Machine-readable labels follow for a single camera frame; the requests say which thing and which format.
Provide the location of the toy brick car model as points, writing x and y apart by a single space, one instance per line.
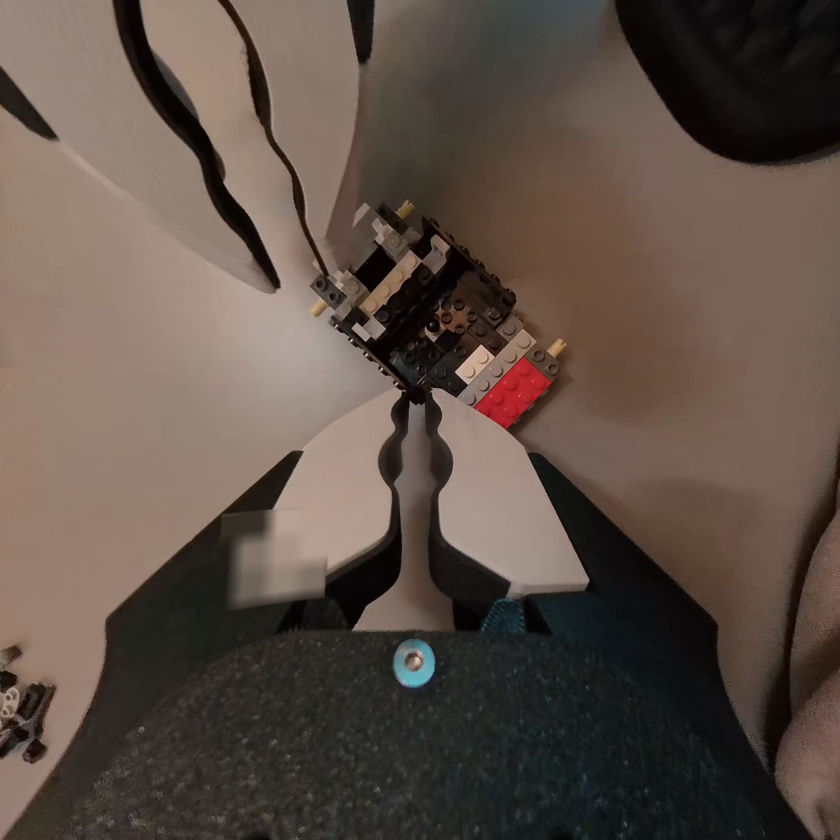
518 387

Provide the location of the small black toy brick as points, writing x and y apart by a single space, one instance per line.
479 269

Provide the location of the pile of small black toy pieces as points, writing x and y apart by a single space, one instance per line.
26 709

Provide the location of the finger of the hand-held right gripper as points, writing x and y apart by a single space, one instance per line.
85 98
308 98

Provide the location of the black fleece-lined jacket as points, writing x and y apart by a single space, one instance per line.
741 72

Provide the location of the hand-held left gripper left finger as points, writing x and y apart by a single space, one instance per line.
341 479

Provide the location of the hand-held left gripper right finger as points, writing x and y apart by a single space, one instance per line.
505 512

